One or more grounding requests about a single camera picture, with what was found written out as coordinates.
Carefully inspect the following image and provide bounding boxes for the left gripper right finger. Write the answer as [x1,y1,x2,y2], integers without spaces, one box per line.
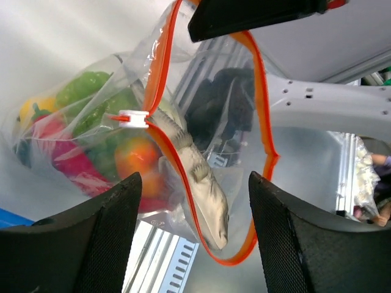
[249,172,390,292]

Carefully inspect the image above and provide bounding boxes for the white slotted cable duct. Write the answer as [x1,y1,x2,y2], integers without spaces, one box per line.
[158,237,199,293]

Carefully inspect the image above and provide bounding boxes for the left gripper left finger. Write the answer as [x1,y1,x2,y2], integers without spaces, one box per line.
[1,173,142,292]

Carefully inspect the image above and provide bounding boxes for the dark green cucumber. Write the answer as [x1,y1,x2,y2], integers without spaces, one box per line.
[55,71,139,137]

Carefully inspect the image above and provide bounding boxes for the aluminium mounting rail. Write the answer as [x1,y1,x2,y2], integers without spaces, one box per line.
[122,39,391,293]

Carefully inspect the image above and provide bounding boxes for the clear zip top bag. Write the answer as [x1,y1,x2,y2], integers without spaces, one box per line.
[0,0,281,267]

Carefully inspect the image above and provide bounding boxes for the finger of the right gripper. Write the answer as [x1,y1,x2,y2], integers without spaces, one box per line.
[188,0,327,42]

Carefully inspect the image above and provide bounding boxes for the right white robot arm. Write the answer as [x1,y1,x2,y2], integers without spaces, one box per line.
[251,1,390,141]

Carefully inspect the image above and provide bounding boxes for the grey toy fish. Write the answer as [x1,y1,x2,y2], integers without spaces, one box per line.
[130,79,230,250]

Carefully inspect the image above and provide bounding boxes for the red chili pepper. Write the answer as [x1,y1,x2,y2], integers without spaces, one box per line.
[32,113,112,197]

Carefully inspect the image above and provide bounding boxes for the yellow orange mango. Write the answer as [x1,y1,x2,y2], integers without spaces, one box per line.
[17,96,57,123]

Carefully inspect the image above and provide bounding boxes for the green grape bunch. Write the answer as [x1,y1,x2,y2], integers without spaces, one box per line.
[85,131,126,183]

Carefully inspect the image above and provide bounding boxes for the red orange mango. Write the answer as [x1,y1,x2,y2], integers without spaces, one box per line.
[114,137,163,199]

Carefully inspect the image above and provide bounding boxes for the blue plastic bin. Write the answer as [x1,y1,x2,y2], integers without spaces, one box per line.
[0,209,34,229]

